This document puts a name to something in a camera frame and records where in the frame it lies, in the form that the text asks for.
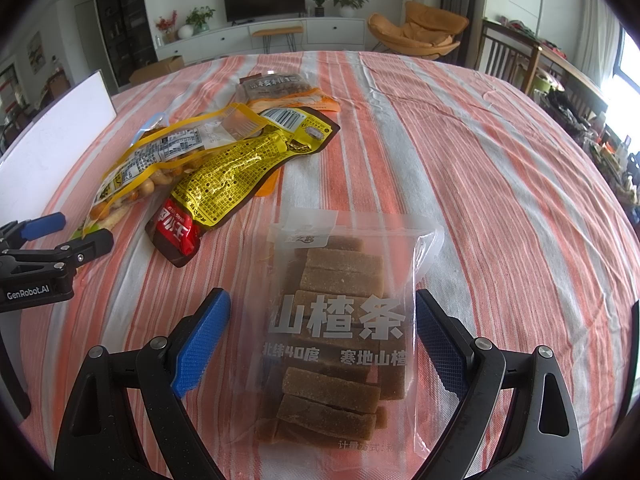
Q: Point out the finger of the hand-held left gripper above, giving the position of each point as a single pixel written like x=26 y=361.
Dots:
x=45 y=225
x=85 y=247

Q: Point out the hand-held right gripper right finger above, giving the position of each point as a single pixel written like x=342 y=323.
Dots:
x=442 y=345

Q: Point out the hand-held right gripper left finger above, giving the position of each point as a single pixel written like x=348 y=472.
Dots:
x=200 y=340

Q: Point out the clear bag of brown strips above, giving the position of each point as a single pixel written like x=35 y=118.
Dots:
x=330 y=320

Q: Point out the small red snack packet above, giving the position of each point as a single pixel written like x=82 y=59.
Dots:
x=172 y=232

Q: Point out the white board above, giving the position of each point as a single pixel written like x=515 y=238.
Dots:
x=50 y=130

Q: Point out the clear nut bag yellow trim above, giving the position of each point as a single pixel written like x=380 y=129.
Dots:
x=150 y=160

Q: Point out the striped orange bed sheet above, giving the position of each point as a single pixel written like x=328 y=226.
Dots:
x=500 y=210

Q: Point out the yellow black-trimmed snack packet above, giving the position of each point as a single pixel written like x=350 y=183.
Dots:
x=225 y=175

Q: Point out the orange snack packet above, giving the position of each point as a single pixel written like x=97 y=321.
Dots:
x=267 y=185

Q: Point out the cardboard box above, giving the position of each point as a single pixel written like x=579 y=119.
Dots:
x=157 y=67

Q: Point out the black ribbed object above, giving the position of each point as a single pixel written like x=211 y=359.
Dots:
x=636 y=335

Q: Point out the black display cabinet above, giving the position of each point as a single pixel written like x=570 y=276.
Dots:
x=125 y=20

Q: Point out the red flower vase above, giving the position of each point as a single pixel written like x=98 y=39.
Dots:
x=166 y=25

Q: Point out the brown walnut snack bag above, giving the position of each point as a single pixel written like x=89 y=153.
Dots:
x=275 y=90

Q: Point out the pile of clutter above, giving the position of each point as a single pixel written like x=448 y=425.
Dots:
x=605 y=150

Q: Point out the green plant in white vase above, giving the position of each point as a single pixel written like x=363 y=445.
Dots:
x=197 y=20

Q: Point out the wooden bench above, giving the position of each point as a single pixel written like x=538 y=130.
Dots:
x=277 y=31

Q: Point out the wooden dining chair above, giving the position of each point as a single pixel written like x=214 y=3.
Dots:
x=505 y=50

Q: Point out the orange lounge chair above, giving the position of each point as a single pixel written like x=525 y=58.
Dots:
x=415 y=30

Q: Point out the white television cabinet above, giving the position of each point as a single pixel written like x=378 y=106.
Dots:
x=330 y=32

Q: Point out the small potted plant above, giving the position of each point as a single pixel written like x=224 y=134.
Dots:
x=318 y=4

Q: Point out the framed wall picture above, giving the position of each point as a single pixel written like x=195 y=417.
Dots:
x=36 y=52

